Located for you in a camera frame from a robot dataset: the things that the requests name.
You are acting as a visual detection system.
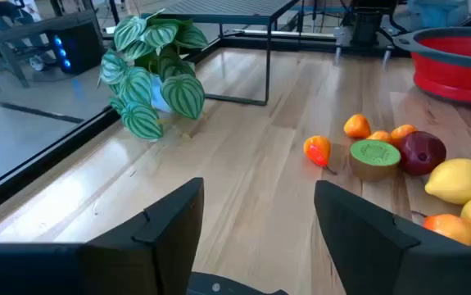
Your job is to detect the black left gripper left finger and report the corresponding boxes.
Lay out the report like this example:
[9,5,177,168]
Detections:
[0,177,206,295]

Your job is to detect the black aluminium rig frame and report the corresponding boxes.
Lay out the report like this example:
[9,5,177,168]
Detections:
[0,28,416,225]

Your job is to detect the red collapsible colander grey rim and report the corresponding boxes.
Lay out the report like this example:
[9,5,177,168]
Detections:
[392,26,471,106]

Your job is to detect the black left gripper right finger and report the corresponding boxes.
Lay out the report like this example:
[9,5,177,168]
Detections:
[313,179,471,295]

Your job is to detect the artificial striped green leaf plant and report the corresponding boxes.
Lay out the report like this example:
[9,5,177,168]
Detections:
[97,7,210,143]

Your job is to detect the dark red toy apple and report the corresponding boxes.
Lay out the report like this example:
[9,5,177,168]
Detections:
[397,130,447,177]

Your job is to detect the black perforated metal shelf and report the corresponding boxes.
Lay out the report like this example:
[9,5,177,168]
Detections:
[140,0,301,107]

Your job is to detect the small orange toy pear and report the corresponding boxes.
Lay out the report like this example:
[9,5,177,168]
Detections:
[303,135,337,176]
[410,211,471,247]
[343,113,372,139]
[390,124,419,147]
[366,129,392,144]

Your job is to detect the green toy kiwi half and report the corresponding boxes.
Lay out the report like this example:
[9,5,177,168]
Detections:
[348,138,402,182]

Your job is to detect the black computer tower blue lights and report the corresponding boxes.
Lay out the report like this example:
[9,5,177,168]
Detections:
[45,20,106,76]

